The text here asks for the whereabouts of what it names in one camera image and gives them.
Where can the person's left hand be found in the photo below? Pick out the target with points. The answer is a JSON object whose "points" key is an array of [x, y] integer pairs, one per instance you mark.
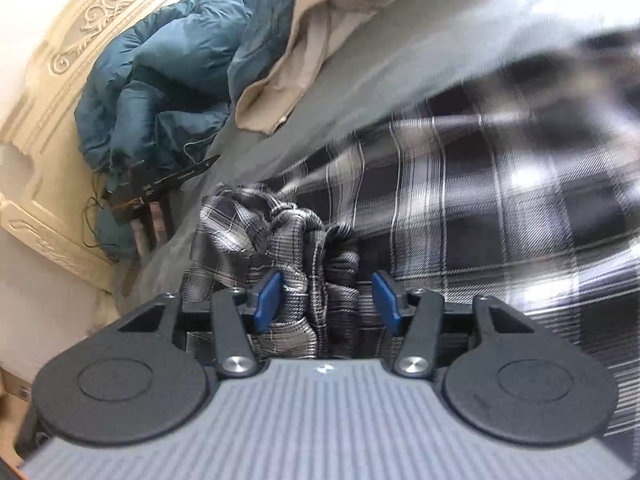
{"points": [[152, 225]]}

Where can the cream carved headboard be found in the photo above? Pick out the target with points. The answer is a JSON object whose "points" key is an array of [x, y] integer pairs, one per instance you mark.
{"points": [[50, 110]]}

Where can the black white plaid pants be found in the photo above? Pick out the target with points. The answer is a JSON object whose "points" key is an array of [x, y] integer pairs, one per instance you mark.
{"points": [[500, 210]]}

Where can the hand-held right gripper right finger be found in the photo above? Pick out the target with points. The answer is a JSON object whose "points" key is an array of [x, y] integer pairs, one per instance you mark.
{"points": [[386, 302]]}

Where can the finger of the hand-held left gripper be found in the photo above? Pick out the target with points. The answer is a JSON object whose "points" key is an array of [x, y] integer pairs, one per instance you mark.
{"points": [[185, 172]]}

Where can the beige coat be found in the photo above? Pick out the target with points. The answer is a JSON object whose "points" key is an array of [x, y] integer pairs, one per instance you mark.
{"points": [[295, 60]]}

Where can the teal quilt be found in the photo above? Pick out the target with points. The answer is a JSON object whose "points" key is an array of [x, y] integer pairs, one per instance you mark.
{"points": [[165, 60]]}

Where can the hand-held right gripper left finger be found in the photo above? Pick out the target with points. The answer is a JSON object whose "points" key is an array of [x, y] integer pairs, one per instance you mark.
{"points": [[267, 302]]}

